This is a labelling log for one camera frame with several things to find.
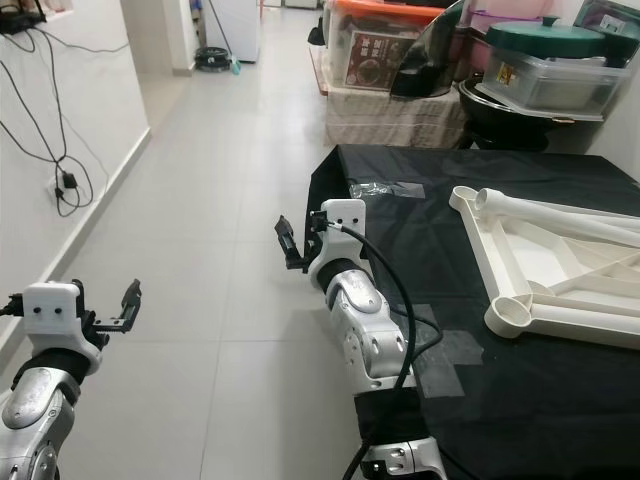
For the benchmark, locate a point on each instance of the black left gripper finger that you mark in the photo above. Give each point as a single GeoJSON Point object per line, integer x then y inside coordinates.
{"type": "Point", "coordinates": [131, 298]}

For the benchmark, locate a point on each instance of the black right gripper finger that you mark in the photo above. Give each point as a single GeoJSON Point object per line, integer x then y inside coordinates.
{"type": "Point", "coordinates": [285, 235]}

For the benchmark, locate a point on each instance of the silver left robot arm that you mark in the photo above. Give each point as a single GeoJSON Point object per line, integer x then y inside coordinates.
{"type": "Point", "coordinates": [40, 415]}

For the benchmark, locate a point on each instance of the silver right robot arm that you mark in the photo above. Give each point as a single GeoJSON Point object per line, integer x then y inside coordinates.
{"type": "Point", "coordinates": [370, 320]}

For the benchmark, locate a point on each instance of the white plastic children table top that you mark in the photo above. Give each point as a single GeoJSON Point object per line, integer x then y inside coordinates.
{"type": "Point", "coordinates": [540, 255]}

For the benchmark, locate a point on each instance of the beige patterned table cloth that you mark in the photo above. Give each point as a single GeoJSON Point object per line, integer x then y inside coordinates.
{"type": "Point", "coordinates": [395, 120]}

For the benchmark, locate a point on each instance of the broom with teal head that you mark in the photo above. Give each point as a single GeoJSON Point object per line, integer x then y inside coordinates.
{"type": "Point", "coordinates": [235, 66]}

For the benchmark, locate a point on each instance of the clear crossed tape patch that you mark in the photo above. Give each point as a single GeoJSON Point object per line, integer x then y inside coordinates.
{"type": "Point", "coordinates": [455, 360]}

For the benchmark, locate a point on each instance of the black round floor device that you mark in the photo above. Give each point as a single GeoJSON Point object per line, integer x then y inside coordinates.
{"type": "Point", "coordinates": [213, 60]}

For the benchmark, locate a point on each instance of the storage box with orange lid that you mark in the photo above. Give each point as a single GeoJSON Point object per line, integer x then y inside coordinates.
{"type": "Point", "coordinates": [380, 55]}

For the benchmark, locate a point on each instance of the black round wok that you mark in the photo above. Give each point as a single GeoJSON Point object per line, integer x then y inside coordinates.
{"type": "Point", "coordinates": [490, 120]}

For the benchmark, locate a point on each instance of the black plastic bag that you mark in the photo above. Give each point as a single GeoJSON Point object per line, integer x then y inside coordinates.
{"type": "Point", "coordinates": [435, 65]}

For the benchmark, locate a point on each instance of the pink plastic bin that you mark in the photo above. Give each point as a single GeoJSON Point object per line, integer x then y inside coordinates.
{"type": "Point", "coordinates": [485, 35]}

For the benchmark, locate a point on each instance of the black tablecloth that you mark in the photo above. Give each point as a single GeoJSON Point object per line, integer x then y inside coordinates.
{"type": "Point", "coordinates": [540, 420]}

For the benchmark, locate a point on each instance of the clear plastic storage bin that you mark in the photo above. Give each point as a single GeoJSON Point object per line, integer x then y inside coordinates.
{"type": "Point", "coordinates": [550, 85]}

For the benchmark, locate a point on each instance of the black router with antennas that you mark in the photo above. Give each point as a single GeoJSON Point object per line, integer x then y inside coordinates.
{"type": "Point", "coordinates": [30, 12]}

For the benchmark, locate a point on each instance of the dark green round lid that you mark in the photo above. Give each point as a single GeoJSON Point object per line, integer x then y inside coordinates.
{"type": "Point", "coordinates": [545, 38]}

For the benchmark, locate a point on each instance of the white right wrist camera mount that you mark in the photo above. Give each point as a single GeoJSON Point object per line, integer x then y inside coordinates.
{"type": "Point", "coordinates": [340, 220]}

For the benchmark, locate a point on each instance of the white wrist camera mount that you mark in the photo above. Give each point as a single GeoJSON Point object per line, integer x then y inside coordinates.
{"type": "Point", "coordinates": [55, 315]}
{"type": "Point", "coordinates": [340, 220]}

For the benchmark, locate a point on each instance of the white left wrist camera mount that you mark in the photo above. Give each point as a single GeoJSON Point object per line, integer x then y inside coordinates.
{"type": "Point", "coordinates": [55, 315]}

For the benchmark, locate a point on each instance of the black wall power adapter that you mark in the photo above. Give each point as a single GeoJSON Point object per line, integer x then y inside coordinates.
{"type": "Point", "coordinates": [70, 181]}

